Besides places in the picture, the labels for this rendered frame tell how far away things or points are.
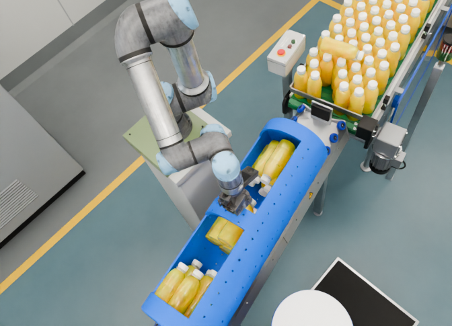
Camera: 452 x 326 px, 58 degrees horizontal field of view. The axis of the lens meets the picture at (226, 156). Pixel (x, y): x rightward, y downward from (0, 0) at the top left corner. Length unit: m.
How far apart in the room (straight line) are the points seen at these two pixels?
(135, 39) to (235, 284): 0.84
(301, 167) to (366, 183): 1.36
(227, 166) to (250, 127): 1.96
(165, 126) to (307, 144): 0.61
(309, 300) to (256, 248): 0.27
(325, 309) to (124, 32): 1.11
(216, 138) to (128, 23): 0.40
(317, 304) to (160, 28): 1.05
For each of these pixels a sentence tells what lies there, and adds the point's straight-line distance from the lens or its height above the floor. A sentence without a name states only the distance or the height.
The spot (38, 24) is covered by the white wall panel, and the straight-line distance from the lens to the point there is 3.97.
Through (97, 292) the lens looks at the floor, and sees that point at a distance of 2.89.
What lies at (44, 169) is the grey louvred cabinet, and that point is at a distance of 2.96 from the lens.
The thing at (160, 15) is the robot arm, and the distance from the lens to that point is 1.17.
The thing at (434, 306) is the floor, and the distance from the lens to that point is 2.73.
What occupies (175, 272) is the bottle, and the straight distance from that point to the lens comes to 1.54.
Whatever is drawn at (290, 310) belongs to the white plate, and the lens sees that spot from 1.56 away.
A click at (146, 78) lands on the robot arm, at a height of 1.73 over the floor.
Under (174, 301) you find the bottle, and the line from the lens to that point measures 1.50.
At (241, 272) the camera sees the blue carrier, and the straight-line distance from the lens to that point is 1.44.
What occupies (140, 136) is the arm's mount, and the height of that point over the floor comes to 1.21.
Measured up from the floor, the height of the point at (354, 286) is 0.15.
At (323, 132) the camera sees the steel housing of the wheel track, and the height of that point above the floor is 0.93.
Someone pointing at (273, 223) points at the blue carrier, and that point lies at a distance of 1.49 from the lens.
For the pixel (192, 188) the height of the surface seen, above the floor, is 1.00.
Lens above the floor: 2.58
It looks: 60 degrees down
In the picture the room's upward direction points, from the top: 17 degrees counter-clockwise
